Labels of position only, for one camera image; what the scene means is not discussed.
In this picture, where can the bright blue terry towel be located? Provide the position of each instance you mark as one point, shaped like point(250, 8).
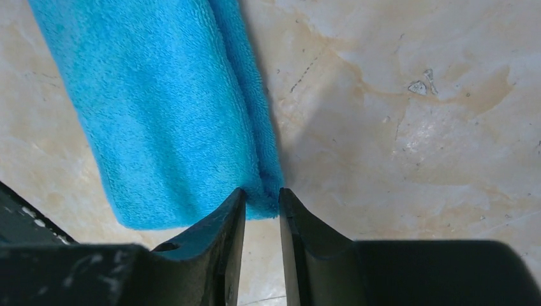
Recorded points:
point(171, 101)

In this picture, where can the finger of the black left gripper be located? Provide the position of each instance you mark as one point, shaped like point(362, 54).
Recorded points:
point(21, 223)

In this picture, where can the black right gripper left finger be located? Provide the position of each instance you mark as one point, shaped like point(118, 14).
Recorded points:
point(199, 266)

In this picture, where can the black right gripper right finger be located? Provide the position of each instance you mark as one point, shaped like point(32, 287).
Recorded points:
point(323, 267)

